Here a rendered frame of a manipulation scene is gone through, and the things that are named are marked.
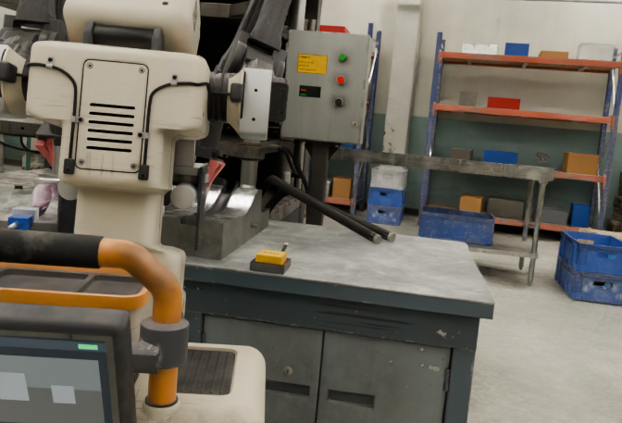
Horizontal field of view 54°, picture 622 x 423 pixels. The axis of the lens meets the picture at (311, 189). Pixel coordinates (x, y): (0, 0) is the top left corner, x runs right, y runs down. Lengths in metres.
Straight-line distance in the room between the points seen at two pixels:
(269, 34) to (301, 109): 1.07
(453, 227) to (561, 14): 3.83
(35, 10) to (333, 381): 1.01
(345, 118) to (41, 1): 1.27
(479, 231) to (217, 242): 3.90
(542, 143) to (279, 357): 6.84
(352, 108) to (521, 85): 5.94
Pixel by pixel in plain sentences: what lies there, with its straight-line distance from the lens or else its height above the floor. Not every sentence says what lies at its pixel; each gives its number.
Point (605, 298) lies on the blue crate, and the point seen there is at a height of 0.04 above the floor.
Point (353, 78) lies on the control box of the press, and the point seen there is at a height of 1.31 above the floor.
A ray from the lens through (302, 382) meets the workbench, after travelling 1.52.
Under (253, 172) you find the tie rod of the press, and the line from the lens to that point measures 2.20.
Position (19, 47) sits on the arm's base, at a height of 1.23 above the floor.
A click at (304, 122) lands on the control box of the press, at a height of 1.13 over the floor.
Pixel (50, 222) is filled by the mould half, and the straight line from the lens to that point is 1.57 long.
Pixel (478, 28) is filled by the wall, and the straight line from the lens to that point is 8.17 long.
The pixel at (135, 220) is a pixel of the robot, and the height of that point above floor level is 0.96.
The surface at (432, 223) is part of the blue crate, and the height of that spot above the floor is 0.38.
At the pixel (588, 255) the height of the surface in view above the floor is 0.34.
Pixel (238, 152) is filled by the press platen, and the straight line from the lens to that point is 2.19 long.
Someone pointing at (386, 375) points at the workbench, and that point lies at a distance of 1.48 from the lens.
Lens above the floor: 1.15
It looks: 7 degrees down
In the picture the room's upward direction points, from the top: 5 degrees clockwise
